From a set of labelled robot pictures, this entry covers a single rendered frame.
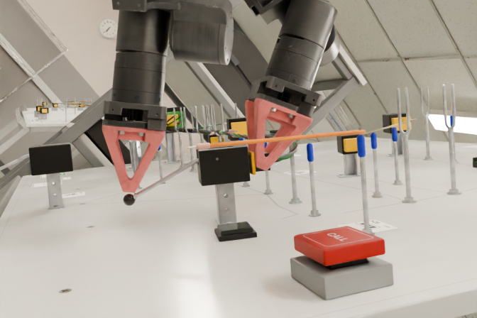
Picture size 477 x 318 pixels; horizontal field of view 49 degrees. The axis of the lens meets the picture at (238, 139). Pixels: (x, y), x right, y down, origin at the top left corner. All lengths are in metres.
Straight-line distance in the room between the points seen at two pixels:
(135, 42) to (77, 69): 7.57
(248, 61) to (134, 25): 1.14
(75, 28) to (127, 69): 7.60
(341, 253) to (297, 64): 0.28
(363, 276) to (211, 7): 0.31
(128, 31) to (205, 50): 0.09
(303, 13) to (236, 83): 1.08
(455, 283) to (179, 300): 0.20
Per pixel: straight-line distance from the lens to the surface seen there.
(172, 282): 0.44
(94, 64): 8.17
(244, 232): 0.55
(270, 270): 0.45
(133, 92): 0.57
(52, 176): 0.88
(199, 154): 0.59
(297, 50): 0.60
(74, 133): 1.51
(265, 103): 0.58
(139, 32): 0.58
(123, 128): 0.58
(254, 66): 1.71
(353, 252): 0.38
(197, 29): 0.56
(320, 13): 0.62
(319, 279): 0.38
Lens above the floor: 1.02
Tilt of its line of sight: 13 degrees up
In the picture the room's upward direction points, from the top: 48 degrees clockwise
